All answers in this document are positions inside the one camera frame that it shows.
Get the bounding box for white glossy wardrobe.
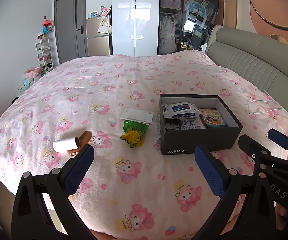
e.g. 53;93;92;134
112;0;161;57

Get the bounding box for black oval board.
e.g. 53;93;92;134
181;0;219;52

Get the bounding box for grey padded bed headboard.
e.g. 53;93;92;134
205;25;288;105

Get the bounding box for light blue boxes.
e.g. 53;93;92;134
18;77;36;92

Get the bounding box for person's right hand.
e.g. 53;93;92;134
275;201;288;230

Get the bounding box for pink printed blanket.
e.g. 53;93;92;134
0;50;288;240

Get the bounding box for white cable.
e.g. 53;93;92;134
237;87;287;115

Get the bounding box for dark picture card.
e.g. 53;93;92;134
164;119;182;130

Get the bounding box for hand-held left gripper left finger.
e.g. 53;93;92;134
11;144;95;240

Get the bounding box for colourful sticker card pack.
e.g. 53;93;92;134
199;108;228;128

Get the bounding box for green and yellow snack packet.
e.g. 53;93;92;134
120;120;148;148

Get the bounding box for dark glass cabinet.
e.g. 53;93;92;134
157;0;204;55

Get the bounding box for black shoe box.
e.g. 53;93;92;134
158;94;243;155

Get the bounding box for black and white card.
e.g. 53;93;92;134
180;118;206;130

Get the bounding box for white wet wipes pack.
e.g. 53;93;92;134
162;102;201;119

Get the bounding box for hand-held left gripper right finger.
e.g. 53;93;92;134
194;144;277;240

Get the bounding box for wooden comb with white tassel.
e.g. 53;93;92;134
68;131;93;155

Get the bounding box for grey door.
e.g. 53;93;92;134
54;0;88;64

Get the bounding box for white flat packet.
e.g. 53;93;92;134
120;107;156;125

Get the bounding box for white shelf rack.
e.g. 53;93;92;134
35;36;54;74

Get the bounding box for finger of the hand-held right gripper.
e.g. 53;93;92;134
238;134;288;178
267;129;288;162

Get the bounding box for beige hanging bag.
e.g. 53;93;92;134
98;15;109;33

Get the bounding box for pink plastic bag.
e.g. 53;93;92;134
24;66;43;78

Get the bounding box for gold refrigerator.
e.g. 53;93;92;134
86;17;112;57

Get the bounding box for white paper roll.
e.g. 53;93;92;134
53;136;81;153

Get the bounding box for red plush toy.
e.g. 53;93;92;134
42;19;55;34

